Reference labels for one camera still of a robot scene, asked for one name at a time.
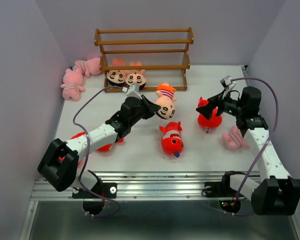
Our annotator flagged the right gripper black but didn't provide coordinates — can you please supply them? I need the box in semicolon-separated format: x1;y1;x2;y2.
195;88;245;120

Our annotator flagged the red fish plush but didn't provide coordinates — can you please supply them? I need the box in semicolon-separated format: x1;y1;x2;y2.
197;107;223;133
97;138;124;153
159;121;184;158
58;131;86;166

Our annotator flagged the doll plush orange cap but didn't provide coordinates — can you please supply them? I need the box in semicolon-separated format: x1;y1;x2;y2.
106;58;126;87

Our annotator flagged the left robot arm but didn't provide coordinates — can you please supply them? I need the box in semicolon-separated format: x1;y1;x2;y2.
37;95;161;197

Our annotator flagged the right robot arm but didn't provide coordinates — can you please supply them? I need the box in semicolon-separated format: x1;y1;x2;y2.
196;86;300;216

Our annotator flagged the brown wooden three-tier shelf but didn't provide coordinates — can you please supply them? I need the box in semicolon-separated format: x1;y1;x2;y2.
94;27;194;91

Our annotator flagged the pink striped plush right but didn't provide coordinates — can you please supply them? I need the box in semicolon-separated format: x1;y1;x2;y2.
221;125;249;151

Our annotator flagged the pink striped plush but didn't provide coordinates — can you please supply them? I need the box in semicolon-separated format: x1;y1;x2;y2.
60;68;86;101
221;125;249;151
74;57;102;78

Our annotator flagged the pink striped plush upper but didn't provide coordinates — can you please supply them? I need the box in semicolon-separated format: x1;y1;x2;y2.
74;57;102;78

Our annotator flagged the pink striped plush lower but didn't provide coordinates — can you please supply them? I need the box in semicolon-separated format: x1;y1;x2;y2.
60;68;86;101

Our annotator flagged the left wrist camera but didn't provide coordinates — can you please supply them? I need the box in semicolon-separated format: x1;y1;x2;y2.
122;83;142;99

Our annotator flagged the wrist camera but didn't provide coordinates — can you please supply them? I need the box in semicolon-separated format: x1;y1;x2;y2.
122;83;142;99
220;75;233;88

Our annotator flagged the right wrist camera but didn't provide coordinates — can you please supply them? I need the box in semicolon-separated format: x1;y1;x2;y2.
220;75;233;88

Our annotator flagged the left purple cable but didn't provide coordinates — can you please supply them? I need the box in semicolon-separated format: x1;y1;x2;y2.
72;86;121;218

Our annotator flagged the aluminium mounting rail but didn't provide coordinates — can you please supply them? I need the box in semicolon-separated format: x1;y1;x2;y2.
30;171;225;202

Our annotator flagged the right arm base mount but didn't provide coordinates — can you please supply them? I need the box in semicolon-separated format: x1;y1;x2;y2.
201;181;249;216

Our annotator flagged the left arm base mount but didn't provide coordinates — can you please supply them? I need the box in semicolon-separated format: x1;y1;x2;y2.
71;170;121;218

